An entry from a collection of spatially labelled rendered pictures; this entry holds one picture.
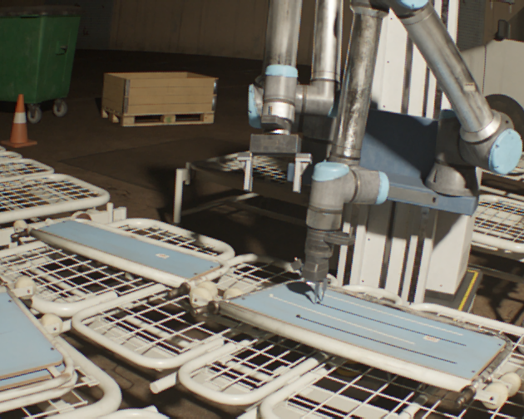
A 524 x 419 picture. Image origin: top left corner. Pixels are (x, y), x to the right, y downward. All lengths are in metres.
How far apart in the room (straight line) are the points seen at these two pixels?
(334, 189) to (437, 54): 0.48
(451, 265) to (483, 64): 6.30
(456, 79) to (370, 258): 0.93
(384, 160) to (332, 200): 0.68
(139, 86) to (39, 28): 1.45
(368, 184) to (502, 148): 0.47
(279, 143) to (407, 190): 0.56
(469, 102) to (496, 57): 6.79
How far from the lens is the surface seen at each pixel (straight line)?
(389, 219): 2.63
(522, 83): 8.78
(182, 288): 2.06
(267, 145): 1.95
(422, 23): 1.93
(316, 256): 1.89
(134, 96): 8.04
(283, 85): 1.98
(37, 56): 8.02
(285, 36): 2.34
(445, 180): 2.29
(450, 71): 2.00
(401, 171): 2.49
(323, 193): 1.85
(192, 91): 8.36
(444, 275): 2.75
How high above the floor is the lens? 1.30
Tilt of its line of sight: 14 degrees down
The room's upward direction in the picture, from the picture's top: 5 degrees clockwise
